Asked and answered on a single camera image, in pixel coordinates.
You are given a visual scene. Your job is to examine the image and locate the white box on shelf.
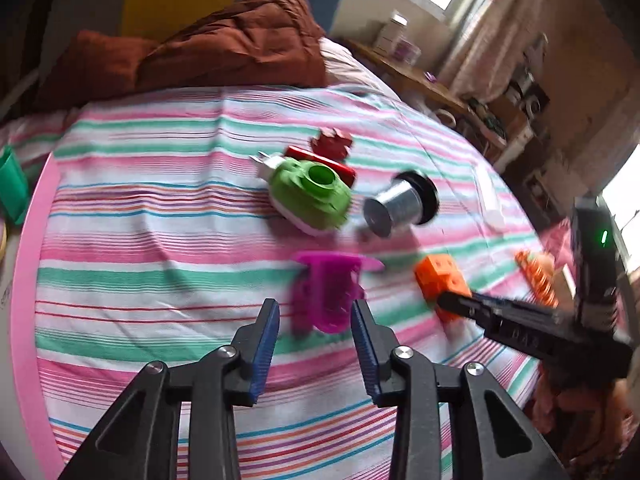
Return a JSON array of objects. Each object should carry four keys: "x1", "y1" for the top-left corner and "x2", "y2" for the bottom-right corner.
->
[{"x1": 372, "y1": 12, "x2": 421, "y2": 66}]

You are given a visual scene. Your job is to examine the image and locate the beige curtain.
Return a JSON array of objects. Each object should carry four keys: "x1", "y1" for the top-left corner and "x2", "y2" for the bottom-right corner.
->
[{"x1": 437, "y1": 0, "x2": 544, "y2": 102}]

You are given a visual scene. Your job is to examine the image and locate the orange lattice plastic piece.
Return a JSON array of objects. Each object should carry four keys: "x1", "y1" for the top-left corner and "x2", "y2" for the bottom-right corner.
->
[{"x1": 514, "y1": 250, "x2": 559, "y2": 308}]

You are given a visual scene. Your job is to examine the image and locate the red metallic cylinder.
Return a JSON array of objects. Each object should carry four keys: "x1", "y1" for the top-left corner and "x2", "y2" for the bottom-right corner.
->
[{"x1": 283, "y1": 145, "x2": 357, "y2": 188}]

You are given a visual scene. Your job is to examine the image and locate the teal fluted plastic stand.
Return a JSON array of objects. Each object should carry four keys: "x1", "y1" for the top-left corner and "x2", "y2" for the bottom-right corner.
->
[{"x1": 0, "y1": 145, "x2": 30, "y2": 226}]

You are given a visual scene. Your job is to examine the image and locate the clear jar with black lid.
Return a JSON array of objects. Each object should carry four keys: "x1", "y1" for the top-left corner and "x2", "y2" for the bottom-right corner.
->
[{"x1": 362, "y1": 170, "x2": 439, "y2": 238}]

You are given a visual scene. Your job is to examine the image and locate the pink rimmed white tray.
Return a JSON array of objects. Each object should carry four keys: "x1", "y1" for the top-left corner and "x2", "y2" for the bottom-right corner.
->
[{"x1": 1, "y1": 155, "x2": 64, "y2": 479}]

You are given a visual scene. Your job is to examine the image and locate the person right hand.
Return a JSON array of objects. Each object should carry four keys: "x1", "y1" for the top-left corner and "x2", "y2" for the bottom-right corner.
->
[{"x1": 532, "y1": 364, "x2": 636, "y2": 467}]

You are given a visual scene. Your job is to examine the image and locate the rust brown quilted blanket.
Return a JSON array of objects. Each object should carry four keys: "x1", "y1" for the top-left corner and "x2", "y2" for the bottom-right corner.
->
[{"x1": 35, "y1": 0, "x2": 328, "y2": 112}]

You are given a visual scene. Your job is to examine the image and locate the green round plastic device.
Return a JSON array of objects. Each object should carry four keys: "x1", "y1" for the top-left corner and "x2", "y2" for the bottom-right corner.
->
[{"x1": 250, "y1": 153, "x2": 352, "y2": 236}]

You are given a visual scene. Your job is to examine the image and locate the striped bed sheet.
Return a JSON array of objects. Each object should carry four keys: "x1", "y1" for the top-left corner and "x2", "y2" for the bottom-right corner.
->
[{"x1": 1, "y1": 84, "x2": 540, "y2": 479}]

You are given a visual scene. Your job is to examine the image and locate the red puzzle-shaped block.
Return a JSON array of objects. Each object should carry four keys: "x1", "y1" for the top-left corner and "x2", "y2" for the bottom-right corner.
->
[{"x1": 309, "y1": 127, "x2": 352, "y2": 162}]

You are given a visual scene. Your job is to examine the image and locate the purple perforated mushroom toy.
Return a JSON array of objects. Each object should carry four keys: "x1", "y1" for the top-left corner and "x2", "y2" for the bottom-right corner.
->
[{"x1": 292, "y1": 250, "x2": 384, "y2": 334}]

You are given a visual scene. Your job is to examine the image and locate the orange cube block cluster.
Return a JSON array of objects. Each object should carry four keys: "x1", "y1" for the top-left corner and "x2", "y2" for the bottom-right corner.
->
[{"x1": 413, "y1": 254, "x2": 472, "y2": 325}]

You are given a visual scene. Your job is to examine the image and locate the wooden side shelf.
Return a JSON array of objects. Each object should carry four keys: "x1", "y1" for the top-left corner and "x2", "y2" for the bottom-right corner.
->
[{"x1": 343, "y1": 39, "x2": 471, "y2": 115}]

